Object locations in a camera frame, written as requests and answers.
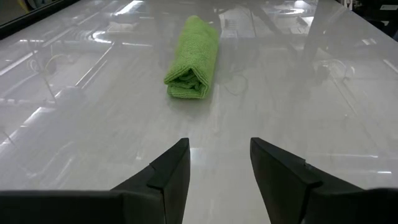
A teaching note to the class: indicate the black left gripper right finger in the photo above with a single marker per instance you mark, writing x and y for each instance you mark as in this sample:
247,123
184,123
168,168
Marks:
295,196

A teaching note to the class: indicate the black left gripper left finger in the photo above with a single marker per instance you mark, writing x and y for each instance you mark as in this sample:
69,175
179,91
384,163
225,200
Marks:
149,202

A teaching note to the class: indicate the green microfiber towel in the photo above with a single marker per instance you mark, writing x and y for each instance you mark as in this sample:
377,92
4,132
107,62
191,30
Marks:
192,56

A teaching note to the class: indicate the black case white label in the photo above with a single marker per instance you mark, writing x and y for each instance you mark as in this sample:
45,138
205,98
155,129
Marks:
379,18

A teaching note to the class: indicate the black table edge frame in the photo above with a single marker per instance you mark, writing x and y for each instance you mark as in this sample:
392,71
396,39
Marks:
31,20

